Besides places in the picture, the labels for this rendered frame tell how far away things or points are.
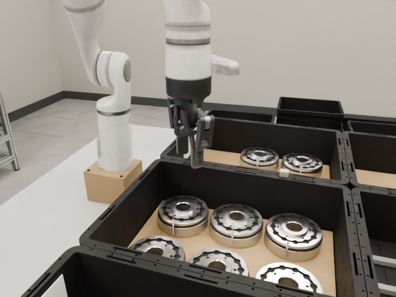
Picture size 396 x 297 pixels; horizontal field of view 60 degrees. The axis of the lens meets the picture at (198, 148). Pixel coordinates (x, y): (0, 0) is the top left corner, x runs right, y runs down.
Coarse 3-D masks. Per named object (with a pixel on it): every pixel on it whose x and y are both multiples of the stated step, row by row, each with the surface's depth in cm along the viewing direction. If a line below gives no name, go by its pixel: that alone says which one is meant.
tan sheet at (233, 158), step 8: (208, 152) 102; (216, 152) 102; (224, 152) 102; (208, 160) 97; (216, 160) 97; (224, 160) 97; (232, 160) 97; (280, 160) 97; (280, 168) 93; (328, 168) 93; (328, 176) 88
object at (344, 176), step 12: (216, 120) 99; (228, 120) 98; (240, 120) 98; (324, 132) 91; (336, 132) 90; (336, 144) 84; (168, 156) 76; (240, 168) 71; (252, 168) 71; (324, 180) 67; (336, 180) 67; (348, 180) 67
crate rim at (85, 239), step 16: (160, 160) 75; (176, 160) 75; (144, 176) 68; (256, 176) 69; (272, 176) 68; (128, 192) 63; (112, 208) 58; (352, 208) 58; (96, 224) 54; (352, 224) 54; (80, 240) 51; (96, 240) 51; (352, 240) 51; (144, 256) 48; (160, 256) 48; (352, 256) 48; (208, 272) 45; (224, 272) 45; (352, 272) 45; (272, 288) 42; (288, 288) 43; (352, 288) 43
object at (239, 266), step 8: (216, 248) 59; (192, 256) 57; (200, 256) 58; (208, 256) 57; (224, 256) 57; (232, 256) 57; (200, 264) 56; (232, 264) 56; (240, 264) 56; (232, 272) 54; (240, 272) 54; (248, 272) 54
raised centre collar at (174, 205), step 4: (180, 200) 72; (184, 200) 72; (172, 204) 70; (176, 204) 70; (180, 204) 71; (184, 204) 71; (188, 204) 71; (192, 204) 70; (172, 208) 69; (192, 208) 69; (176, 212) 68; (180, 212) 68; (184, 212) 68; (188, 212) 68; (192, 212) 68
